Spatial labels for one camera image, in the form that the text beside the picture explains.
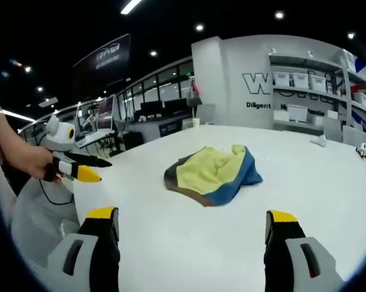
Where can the row of white storage bins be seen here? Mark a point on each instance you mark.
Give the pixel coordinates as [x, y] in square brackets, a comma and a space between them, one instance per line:
[310, 82]

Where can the white paper cup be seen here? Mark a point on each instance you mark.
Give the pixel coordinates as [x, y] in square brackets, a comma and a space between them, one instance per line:
[196, 122]

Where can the spare gripper device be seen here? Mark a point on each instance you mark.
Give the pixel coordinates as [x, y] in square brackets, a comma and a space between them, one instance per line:
[364, 151]

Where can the yellow and blue garment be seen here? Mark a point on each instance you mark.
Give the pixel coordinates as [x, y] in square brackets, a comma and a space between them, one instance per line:
[210, 175]

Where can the dark hanging banner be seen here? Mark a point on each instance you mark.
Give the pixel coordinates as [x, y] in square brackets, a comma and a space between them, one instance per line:
[105, 61]

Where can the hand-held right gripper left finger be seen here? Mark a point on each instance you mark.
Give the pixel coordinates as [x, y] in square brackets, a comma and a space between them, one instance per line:
[100, 243]

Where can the black computer monitor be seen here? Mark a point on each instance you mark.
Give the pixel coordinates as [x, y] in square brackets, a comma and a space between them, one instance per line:
[151, 108]
[176, 106]

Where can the white office desk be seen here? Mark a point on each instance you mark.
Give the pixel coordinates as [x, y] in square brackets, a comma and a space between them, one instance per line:
[92, 137]

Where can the small white object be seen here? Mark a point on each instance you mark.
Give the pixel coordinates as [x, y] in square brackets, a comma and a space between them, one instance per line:
[319, 141]

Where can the grey chair back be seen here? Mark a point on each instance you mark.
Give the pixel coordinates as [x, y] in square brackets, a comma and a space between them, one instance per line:
[206, 114]
[354, 136]
[332, 129]

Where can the grey metal shelf unit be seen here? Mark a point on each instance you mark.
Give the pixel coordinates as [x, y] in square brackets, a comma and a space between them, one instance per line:
[338, 91]

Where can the grey mesh office chair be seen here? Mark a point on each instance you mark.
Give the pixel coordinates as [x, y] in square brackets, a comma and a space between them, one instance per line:
[39, 219]

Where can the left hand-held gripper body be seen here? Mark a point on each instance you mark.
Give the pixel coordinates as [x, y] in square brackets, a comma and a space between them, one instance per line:
[60, 134]

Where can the silver desktop monitor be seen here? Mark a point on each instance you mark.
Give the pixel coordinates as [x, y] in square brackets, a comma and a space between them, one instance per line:
[106, 114]

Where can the person's left hand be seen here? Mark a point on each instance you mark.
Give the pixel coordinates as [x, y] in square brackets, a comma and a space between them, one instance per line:
[39, 161]

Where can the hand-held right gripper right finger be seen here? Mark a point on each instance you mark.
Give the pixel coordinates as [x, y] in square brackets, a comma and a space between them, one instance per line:
[287, 243]

